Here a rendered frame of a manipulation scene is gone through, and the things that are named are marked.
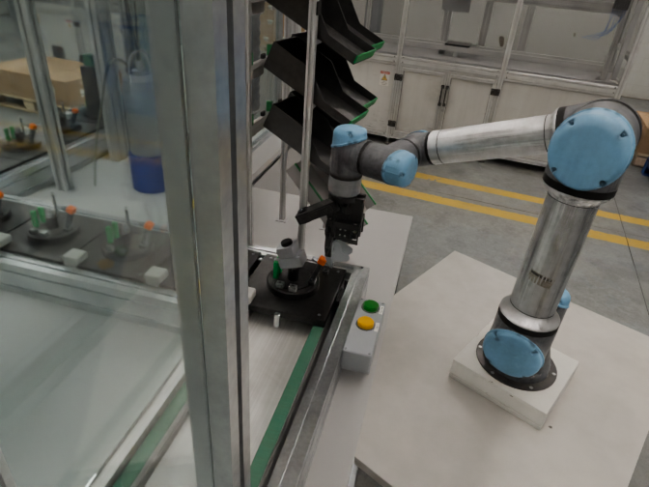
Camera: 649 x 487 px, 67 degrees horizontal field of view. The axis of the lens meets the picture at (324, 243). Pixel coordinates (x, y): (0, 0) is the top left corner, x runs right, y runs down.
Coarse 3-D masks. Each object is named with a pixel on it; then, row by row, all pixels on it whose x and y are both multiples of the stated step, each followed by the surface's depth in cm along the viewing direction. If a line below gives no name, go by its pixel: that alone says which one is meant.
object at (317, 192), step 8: (296, 168) 140; (312, 168) 152; (296, 176) 141; (312, 176) 150; (320, 176) 153; (328, 176) 151; (296, 184) 142; (312, 184) 148; (320, 184) 151; (312, 192) 141; (320, 192) 149; (312, 200) 143; (320, 200) 141
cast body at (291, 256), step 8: (288, 240) 125; (280, 248) 124; (288, 248) 123; (296, 248) 126; (280, 256) 125; (288, 256) 124; (296, 256) 124; (304, 256) 127; (280, 264) 126; (288, 264) 126; (296, 264) 125
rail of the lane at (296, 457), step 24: (360, 288) 133; (336, 312) 124; (336, 336) 117; (336, 360) 109; (312, 384) 103; (336, 384) 115; (312, 408) 98; (312, 432) 93; (288, 456) 88; (312, 456) 98; (288, 480) 84
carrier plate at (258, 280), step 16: (272, 256) 142; (256, 272) 135; (320, 272) 137; (336, 272) 137; (256, 288) 128; (320, 288) 130; (336, 288) 131; (256, 304) 123; (272, 304) 123; (288, 304) 124; (304, 304) 124; (320, 304) 124; (304, 320) 120; (320, 320) 119
